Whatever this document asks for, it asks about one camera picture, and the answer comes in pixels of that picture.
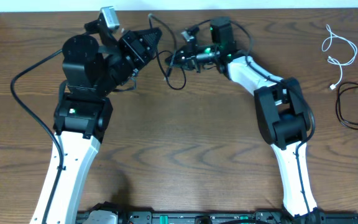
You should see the black usb cable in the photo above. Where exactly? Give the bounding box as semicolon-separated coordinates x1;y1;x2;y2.
147;12;187;91
335;82;358;131

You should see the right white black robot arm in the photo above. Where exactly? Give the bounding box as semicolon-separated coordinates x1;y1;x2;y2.
166;17;317;223

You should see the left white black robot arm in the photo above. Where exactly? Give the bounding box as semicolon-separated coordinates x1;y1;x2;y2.
31;20;162;223

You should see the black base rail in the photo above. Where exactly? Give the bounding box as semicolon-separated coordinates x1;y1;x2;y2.
75;202;358;224

